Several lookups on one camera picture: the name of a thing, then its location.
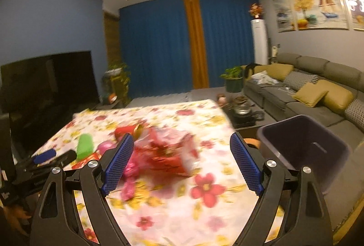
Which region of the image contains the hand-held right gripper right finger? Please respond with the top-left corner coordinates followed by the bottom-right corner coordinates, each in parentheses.
top-left (230, 132), bottom-right (333, 246)

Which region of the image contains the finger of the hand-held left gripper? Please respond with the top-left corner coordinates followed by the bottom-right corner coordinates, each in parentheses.
top-left (55, 149), bottom-right (78, 168)
top-left (32, 149), bottom-right (57, 165)

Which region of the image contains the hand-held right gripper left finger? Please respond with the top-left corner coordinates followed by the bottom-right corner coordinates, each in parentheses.
top-left (30, 133), bottom-right (135, 246)

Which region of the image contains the green foam net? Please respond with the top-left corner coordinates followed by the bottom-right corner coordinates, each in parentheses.
top-left (75, 134), bottom-right (94, 162)

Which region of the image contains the red wrapper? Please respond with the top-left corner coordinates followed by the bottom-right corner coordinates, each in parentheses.
top-left (134, 125), bottom-right (200, 178)

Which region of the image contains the grey plastic bin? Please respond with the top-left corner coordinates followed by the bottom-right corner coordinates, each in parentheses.
top-left (257, 114), bottom-right (350, 195)

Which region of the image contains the person's left hand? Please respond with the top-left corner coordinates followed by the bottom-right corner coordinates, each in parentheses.
top-left (10, 205), bottom-right (32, 224)

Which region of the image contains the red paper cup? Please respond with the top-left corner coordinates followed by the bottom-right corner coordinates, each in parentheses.
top-left (114, 124), bottom-right (145, 141)
top-left (75, 151), bottom-right (100, 170)

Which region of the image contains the pink wrapper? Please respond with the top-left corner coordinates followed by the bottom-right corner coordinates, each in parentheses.
top-left (121, 161), bottom-right (140, 201)

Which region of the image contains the black tea tray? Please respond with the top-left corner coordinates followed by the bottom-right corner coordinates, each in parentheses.
top-left (223, 108), bottom-right (265, 129)

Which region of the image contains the grey sofa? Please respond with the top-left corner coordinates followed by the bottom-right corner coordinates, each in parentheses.
top-left (242, 53), bottom-right (364, 150)

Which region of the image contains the black flat television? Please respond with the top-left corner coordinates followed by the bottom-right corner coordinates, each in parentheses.
top-left (0, 50), bottom-right (100, 150)

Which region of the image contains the metal plant stand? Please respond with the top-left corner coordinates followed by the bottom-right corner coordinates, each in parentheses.
top-left (109, 75), bottom-right (127, 99)

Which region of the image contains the floral tablecloth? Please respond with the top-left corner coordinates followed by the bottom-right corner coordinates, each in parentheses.
top-left (31, 99), bottom-right (285, 246)

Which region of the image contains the potted plant in green pot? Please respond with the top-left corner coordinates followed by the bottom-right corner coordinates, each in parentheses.
top-left (220, 66), bottom-right (244, 93)

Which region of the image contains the white cloth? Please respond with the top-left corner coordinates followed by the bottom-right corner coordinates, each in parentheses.
top-left (252, 70), bottom-right (281, 85)

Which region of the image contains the trailing potted plant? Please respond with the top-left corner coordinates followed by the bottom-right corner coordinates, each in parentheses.
top-left (104, 62), bottom-right (131, 99)

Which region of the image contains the mustard pillow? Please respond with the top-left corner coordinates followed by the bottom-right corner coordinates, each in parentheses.
top-left (266, 64), bottom-right (294, 81)
top-left (292, 82), bottom-right (330, 108)
top-left (323, 84), bottom-right (354, 115)

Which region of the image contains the dark cloth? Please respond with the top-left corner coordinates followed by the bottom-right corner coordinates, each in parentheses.
top-left (245, 63), bottom-right (263, 77)

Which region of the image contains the patterned grey pillow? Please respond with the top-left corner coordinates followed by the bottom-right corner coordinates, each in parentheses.
top-left (283, 72), bottom-right (319, 91)
top-left (344, 98), bottom-right (364, 124)

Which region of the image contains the blue curtain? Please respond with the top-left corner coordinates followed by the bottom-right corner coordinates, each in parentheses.
top-left (119, 0), bottom-right (194, 100)
top-left (199, 0), bottom-right (255, 87)

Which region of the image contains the brown wooden panel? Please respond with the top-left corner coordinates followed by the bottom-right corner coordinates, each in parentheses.
top-left (104, 11), bottom-right (121, 70)

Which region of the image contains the white standing air conditioner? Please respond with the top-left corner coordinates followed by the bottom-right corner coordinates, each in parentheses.
top-left (251, 19), bottom-right (269, 65)

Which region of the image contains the orange curtain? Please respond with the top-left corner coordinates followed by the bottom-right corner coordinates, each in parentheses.
top-left (183, 0), bottom-right (209, 87)

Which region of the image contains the artificial flower decoration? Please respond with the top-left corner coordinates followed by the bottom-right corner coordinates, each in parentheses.
top-left (248, 3), bottom-right (263, 20)

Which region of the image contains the small landscape painting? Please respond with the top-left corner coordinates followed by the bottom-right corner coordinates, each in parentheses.
top-left (273, 0), bottom-right (295, 33)

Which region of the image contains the sailboat and tree painting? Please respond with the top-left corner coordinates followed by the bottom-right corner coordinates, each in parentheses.
top-left (292, 0), bottom-right (350, 31)

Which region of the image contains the grey framed painting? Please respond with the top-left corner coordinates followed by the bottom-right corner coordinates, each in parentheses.
top-left (336, 0), bottom-right (364, 31)

